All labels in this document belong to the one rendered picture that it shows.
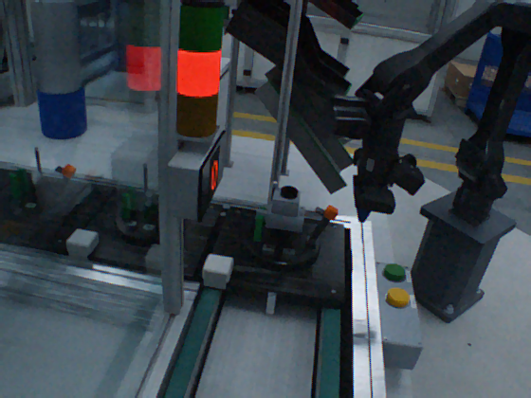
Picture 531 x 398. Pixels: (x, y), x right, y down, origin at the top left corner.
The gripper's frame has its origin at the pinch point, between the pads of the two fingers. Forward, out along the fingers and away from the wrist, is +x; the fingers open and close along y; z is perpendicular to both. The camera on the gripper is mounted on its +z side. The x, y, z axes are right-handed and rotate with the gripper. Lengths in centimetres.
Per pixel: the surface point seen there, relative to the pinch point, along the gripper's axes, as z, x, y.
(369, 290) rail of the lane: 3.6, 12.9, -7.0
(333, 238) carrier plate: -3.5, 12.0, 5.9
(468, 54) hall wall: 270, 94, 849
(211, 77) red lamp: -23.2, -23.9, -20.8
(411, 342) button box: 10.1, 12.8, -18.2
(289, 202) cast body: -12.9, 0.9, -2.4
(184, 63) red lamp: -26.2, -25.3, -21.7
